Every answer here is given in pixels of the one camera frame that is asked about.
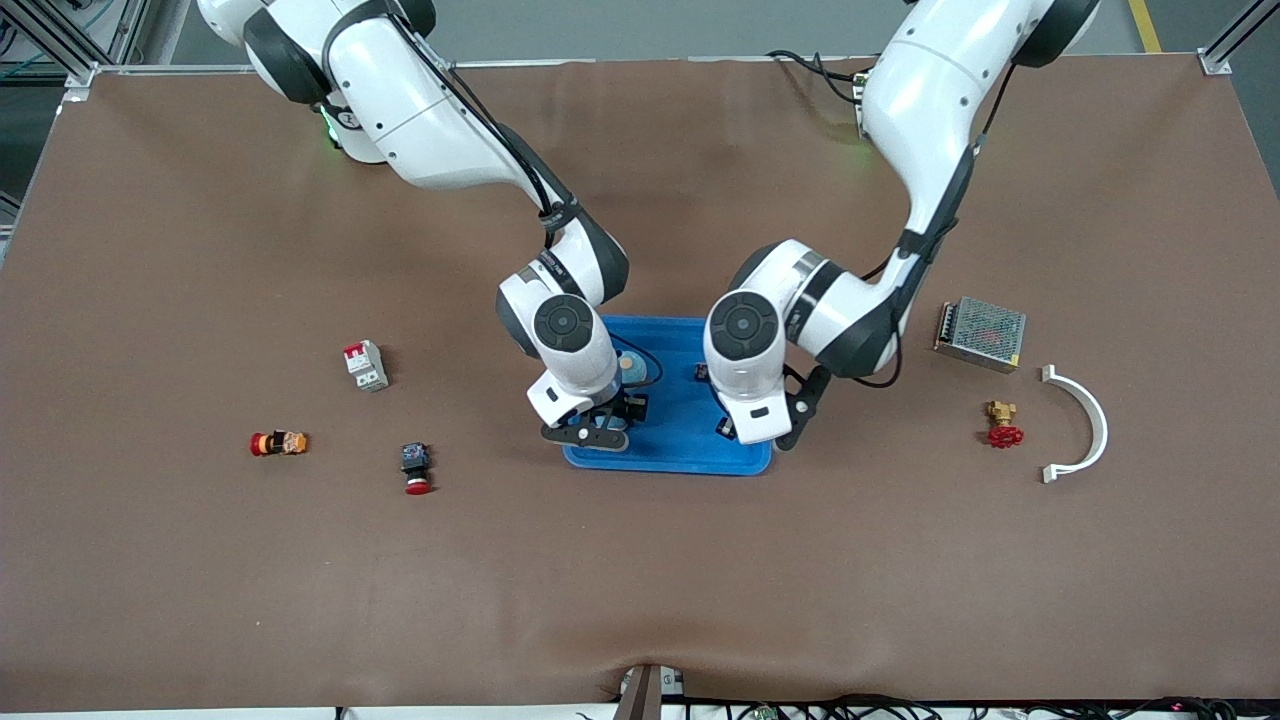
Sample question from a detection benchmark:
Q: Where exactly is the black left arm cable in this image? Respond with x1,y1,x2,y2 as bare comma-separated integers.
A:
855,100,991,391

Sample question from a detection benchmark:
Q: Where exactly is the aluminium frame profile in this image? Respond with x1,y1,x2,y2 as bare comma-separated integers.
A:
1198,0,1280,77
0,0,166,103

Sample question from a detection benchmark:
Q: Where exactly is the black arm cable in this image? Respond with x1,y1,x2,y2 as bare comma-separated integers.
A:
395,20,663,401
855,100,991,391

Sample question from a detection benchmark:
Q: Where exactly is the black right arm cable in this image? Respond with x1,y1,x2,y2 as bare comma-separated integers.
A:
395,20,663,401

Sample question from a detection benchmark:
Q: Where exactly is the black base power cable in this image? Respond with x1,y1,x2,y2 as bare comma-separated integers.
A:
765,48,873,107

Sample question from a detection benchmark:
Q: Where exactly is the white red circuit breaker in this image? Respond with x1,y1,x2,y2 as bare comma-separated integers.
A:
343,340,390,393

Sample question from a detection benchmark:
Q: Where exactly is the red mushroom emergency stop button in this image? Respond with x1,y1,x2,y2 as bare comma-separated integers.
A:
400,442,434,497

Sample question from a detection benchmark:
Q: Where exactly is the white curved plastic bracket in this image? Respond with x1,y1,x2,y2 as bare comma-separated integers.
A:
1040,364,1110,485

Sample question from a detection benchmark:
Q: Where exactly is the metal mesh power supply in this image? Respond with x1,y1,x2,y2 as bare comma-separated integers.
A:
933,296,1028,374

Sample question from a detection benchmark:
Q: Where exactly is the brown table cover mat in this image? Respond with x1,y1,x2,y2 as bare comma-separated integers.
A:
0,52,1280,713

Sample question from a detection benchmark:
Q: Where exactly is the brass valve red handwheel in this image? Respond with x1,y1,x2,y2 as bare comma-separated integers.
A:
983,400,1025,450

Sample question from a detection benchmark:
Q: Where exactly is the grey stand post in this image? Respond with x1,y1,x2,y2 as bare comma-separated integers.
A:
612,664,689,720

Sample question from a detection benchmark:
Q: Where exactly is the blue plastic tray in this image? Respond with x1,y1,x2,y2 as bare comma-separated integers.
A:
562,315,773,477

